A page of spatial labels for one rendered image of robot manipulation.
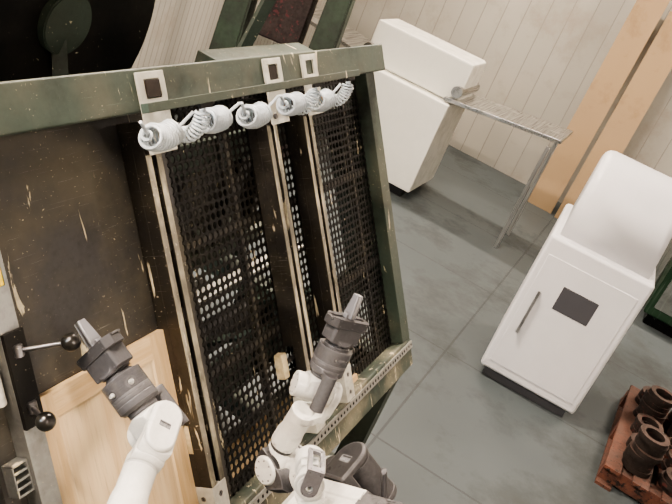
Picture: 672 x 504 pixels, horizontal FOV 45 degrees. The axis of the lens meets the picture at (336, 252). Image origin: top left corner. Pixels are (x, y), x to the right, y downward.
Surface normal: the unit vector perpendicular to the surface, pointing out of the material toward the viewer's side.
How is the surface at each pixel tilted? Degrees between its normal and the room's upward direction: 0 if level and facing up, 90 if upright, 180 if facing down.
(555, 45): 90
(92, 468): 57
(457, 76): 90
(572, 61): 90
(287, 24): 90
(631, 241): 72
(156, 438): 26
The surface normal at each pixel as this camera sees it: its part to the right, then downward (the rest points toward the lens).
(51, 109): 0.89, -0.04
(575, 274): -0.37, 0.29
